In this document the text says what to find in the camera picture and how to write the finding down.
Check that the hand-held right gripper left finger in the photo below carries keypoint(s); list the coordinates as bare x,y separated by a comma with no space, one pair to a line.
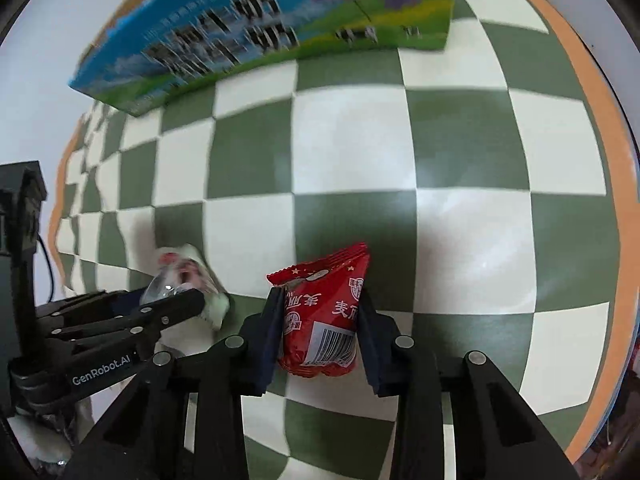
267,347

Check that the white crumpled wrapper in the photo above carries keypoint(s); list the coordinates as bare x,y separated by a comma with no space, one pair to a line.
35,435

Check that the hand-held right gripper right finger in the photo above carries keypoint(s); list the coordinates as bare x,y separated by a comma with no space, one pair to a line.
371,347

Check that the meadow print cardboard box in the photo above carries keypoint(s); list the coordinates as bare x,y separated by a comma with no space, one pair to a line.
250,40

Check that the small red snack packet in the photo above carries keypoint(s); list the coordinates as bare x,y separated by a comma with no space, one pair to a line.
325,320

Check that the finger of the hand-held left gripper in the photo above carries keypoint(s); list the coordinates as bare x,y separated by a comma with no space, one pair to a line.
175,307
75,307

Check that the green white checkered mat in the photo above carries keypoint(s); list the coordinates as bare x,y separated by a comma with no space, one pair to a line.
350,150

